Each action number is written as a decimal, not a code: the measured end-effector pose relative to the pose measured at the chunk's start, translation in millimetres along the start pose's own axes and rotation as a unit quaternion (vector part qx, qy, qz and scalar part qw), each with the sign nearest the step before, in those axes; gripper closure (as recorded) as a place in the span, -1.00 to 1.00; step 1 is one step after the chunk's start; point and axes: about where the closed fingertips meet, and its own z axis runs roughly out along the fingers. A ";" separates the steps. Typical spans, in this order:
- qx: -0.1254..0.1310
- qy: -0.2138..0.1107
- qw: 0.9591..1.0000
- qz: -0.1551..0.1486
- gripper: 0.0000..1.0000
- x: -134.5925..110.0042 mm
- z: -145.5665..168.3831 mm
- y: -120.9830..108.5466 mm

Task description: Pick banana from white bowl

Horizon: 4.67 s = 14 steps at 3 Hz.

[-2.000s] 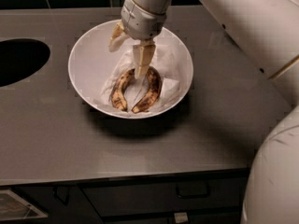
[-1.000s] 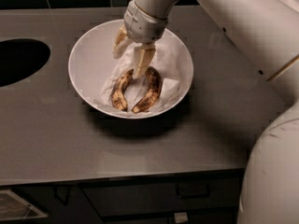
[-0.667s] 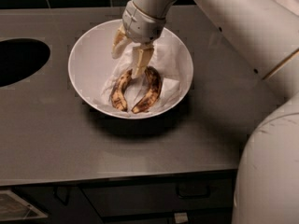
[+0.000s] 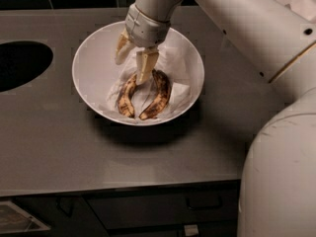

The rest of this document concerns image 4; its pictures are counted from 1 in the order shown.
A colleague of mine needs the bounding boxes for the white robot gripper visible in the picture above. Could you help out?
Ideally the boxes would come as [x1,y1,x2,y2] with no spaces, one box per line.
[115,4,171,85]

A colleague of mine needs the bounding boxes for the spotted yellow banana pair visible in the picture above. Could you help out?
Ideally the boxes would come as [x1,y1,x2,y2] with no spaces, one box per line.
[117,69,172,120]

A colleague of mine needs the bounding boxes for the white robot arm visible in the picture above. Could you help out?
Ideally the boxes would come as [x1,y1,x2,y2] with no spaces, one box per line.
[116,0,316,237]

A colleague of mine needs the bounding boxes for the white paper napkin in bowl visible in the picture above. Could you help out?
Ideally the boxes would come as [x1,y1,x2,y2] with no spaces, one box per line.
[100,46,192,124]

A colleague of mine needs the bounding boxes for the large white bowl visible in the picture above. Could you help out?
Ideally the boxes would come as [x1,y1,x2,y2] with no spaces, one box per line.
[72,22,204,126]

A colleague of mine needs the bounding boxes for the round black counter hole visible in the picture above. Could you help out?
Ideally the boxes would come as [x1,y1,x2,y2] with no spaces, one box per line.
[0,40,53,92]

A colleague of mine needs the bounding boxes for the dark drawer front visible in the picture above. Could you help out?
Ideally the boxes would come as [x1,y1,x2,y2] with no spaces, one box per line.
[85,181,240,230]

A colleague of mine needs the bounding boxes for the white label on drawer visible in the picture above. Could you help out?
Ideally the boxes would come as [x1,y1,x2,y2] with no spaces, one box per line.
[184,225,199,237]

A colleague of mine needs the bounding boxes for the black drawer handle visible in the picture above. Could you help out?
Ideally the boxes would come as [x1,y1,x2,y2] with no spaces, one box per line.
[186,193,223,211]

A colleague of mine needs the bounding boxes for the black cabinet handle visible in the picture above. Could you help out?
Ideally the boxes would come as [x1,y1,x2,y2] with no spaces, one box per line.
[55,197,74,218]

